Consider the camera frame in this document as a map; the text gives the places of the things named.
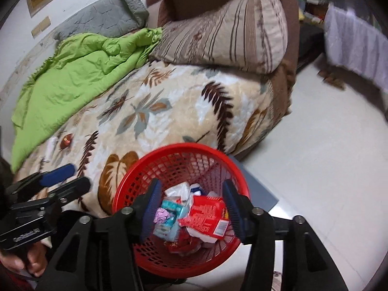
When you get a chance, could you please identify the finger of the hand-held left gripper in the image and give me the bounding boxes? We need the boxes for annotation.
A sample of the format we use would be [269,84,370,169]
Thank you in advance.
[6,163,76,201]
[48,176,91,205]

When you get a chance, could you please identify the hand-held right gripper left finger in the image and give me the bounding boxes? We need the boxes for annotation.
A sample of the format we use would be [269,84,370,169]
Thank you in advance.
[36,178,162,291]

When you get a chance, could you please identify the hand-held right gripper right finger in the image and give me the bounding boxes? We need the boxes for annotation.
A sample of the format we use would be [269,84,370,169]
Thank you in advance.
[223,179,349,291]

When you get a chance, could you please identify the pink wrapper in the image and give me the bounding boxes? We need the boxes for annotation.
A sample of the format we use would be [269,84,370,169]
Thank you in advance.
[154,208,176,225]

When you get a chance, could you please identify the red white snack bag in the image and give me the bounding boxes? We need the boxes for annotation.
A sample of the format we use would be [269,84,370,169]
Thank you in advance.
[179,195,229,243]

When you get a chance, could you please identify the red plastic basket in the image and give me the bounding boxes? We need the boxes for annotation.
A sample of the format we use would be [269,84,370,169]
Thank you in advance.
[112,143,251,278]

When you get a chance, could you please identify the person's left hand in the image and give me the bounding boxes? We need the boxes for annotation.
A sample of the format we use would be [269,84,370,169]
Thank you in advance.
[0,239,47,279]

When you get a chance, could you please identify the white plastic bottle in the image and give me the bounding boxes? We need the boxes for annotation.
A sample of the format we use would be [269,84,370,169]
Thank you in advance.
[45,136,58,161]

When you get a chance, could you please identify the dark red wrapper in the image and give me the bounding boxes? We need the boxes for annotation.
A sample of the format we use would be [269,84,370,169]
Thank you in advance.
[59,133,73,150]

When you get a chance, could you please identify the grey flat board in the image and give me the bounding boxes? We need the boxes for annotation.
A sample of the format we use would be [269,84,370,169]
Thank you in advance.
[227,154,279,211]

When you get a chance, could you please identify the green quilt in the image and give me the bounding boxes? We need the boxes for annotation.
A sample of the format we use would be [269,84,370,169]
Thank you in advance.
[11,27,164,173]

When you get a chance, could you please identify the leaf printed blanket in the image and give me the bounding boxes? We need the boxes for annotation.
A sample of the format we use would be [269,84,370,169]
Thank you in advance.
[12,59,293,243]

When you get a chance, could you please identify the grey quilted pillow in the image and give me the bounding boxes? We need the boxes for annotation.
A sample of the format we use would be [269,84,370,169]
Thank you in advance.
[54,0,150,40]

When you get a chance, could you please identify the brown slipper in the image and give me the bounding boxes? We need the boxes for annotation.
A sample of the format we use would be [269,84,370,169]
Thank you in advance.
[317,70,346,91]

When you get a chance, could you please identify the striped cushion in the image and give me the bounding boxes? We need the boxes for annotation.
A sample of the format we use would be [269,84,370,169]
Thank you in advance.
[148,0,288,75]

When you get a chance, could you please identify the white lace cloth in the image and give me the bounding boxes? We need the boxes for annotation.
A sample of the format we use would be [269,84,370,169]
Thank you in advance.
[323,3,388,94]

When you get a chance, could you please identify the dark cluttered shelf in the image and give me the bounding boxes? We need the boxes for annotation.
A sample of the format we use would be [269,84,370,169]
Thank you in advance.
[295,0,337,70]

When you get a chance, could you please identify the small wall plaque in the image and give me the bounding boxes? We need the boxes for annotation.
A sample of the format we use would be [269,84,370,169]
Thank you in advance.
[30,16,51,38]

